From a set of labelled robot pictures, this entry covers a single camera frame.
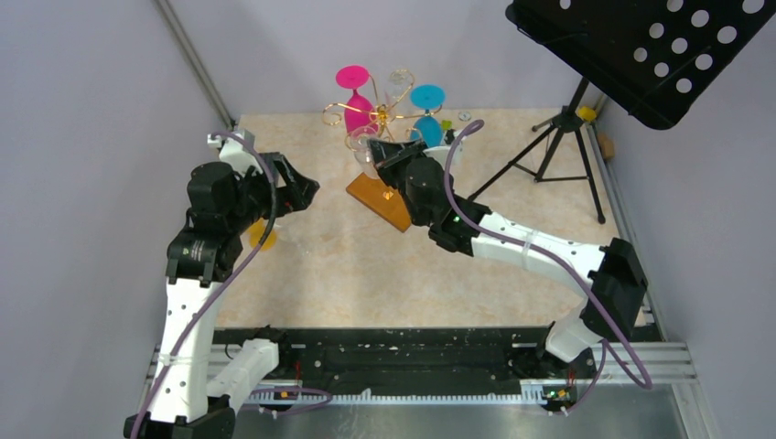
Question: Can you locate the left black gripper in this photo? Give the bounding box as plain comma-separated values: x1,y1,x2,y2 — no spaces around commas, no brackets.
225,154,318,232

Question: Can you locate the clear ribbed wine glass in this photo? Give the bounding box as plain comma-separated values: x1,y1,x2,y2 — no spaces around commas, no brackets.
349,125,379,179

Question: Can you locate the clear smooth wine glass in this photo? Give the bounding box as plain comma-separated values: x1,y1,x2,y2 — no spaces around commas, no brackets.
275,212,314,254

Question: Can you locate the yellow wine glass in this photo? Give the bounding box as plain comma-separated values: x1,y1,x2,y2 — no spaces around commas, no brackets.
248,219,279,251

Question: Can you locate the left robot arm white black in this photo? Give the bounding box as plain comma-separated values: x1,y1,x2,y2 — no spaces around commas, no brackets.
123,153,320,438

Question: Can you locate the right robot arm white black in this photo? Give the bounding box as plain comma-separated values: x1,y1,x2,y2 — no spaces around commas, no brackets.
367,138,648,377

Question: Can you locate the wooden rack base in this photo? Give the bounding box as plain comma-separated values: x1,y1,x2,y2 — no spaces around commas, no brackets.
346,173,412,232

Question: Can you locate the blue wine glass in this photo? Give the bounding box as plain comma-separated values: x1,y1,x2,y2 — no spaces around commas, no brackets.
409,84,446,147

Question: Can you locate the clear rear wine glass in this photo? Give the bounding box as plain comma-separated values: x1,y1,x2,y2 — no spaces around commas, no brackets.
383,69,415,115

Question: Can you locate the pink wine glass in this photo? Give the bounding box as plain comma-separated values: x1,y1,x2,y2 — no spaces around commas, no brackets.
335,65,378,135

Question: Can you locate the black tripod stand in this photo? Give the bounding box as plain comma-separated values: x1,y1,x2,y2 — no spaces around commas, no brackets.
469,78,607,225

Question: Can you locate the yellow clamp knob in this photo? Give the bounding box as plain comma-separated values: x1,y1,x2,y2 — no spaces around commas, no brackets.
577,106,598,123

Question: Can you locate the black music stand tray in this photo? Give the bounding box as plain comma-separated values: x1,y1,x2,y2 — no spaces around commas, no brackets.
505,1,775,131

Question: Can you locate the gold wire glass rack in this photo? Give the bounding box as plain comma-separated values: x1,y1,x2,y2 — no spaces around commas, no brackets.
320,68,423,150

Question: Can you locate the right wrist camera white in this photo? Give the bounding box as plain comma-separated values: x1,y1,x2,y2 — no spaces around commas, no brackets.
423,139,465,169

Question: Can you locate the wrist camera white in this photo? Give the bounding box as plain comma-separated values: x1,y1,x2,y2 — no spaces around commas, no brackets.
423,139,465,169
207,129,264,177

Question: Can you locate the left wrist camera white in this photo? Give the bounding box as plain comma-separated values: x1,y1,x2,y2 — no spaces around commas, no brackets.
207,129,264,177

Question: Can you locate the aluminium corner post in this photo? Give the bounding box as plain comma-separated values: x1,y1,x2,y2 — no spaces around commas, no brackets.
151,0,235,127

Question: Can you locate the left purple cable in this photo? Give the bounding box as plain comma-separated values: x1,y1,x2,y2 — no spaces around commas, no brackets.
128,131,333,439

